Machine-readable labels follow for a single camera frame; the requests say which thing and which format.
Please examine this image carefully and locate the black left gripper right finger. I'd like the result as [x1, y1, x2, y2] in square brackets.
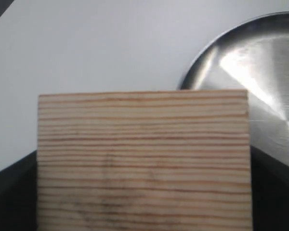
[250, 146, 289, 231]

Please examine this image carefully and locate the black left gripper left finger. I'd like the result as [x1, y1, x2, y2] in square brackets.
[0, 151, 37, 231]

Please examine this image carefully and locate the light wooden cube block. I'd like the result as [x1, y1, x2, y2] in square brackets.
[37, 90, 252, 231]

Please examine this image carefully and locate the round stainless steel plate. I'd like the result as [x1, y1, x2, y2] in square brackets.
[180, 12, 289, 167]

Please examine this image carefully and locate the grey backdrop cloth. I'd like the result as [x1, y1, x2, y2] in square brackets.
[0, 0, 15, 29]

